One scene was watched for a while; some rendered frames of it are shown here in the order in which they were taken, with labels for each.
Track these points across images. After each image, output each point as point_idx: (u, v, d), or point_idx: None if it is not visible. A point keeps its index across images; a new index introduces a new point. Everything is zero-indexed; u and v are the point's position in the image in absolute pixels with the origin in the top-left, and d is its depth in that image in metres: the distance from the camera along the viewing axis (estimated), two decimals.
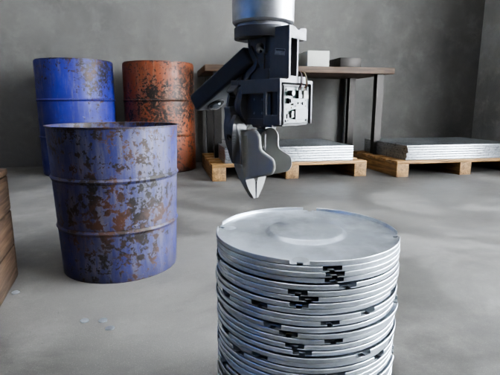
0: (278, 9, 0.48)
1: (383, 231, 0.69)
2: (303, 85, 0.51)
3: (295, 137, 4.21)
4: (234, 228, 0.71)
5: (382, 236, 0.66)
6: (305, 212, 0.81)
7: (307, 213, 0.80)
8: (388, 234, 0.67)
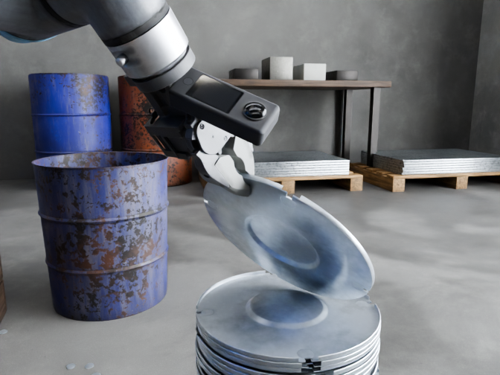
0: None
1: (351, 293, 0.64)
2: (155, 122, 0.51)
3: (292, 148, 4.20)
4: (215, 208, 0.68)
5: (353, 284, 0.61)
6: (272, 269, 0.75)
7: (274, 271, 0.74)
8: (358, 288, 0.61)
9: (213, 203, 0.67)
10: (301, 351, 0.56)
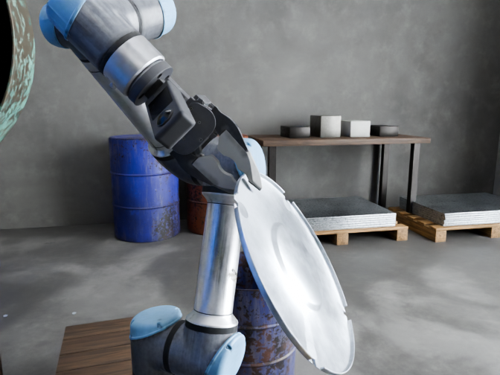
0: None
1: (325, 363, 0.50)
2: None
3: (333, 190, 4.57)
4: (289, 210, 0.67)
5: (310, 347, 0.48)
6: (340, 305, 0.65)
7: (337, 306, 0.64)
8: (316, 356, 0.48)
9: (283, 204, 0.67)
10: None
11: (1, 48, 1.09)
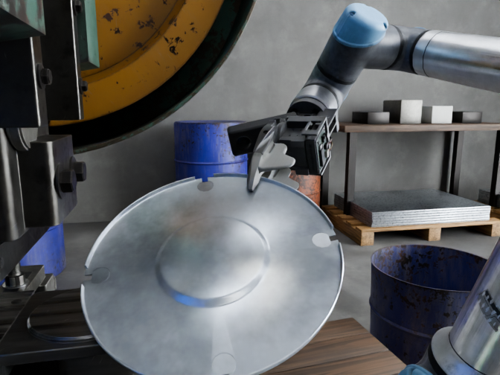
0: (330, 104, 0.68)
1: (97, 303, 0.44)
2: (326, 151, 0.64)
3: (402, 183, 4.24)
4: (318, 246, 0.48)
5: (105, 277, 0.47)
6: (231, 364, 0.38)
7: (225, 360, 0.38)
8: (96, 282, 0.46)
9: (316, 236, 0.49)
10: None
11: None
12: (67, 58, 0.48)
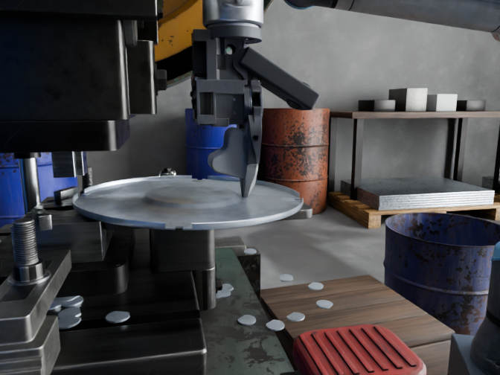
0: (204, 18, 0.53)
1: (85, 203, 0.51)
2: (198, 85, 0.50)
3: (406, 172, 4.31)
4: None
5: (97, 197, 0.54)
6: (187, 224, 0.42)
7: (183, 225, 0.43)
8: (88, 196, 0.53)
9: (283, 199, 0.56)
10: None
11: None
12: None
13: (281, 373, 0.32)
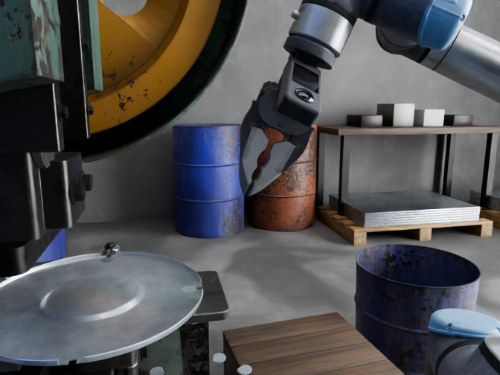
0: None
1: None
2: None
3: (396, 184, 4.33)
4: (186, 292, 0.58)
5: None
6: (82, 353, 0.44)
7: (78, 352, 0.45)
8: None
9: (187, 287, 0.59)
10: None
11: None
12: (77, 88, 0.58)
13: None
